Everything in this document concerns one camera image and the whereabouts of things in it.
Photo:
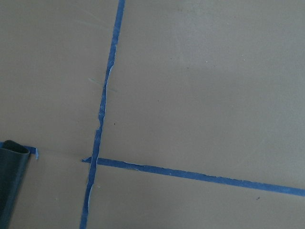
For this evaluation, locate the brown paper table cover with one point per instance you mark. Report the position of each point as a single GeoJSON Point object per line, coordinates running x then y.
{"type": "Point", "coordinates": [156, 114]}

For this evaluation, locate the grey laptop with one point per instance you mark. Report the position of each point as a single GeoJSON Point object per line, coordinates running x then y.
{"type": "Point", "coordinates": [13, 162]}

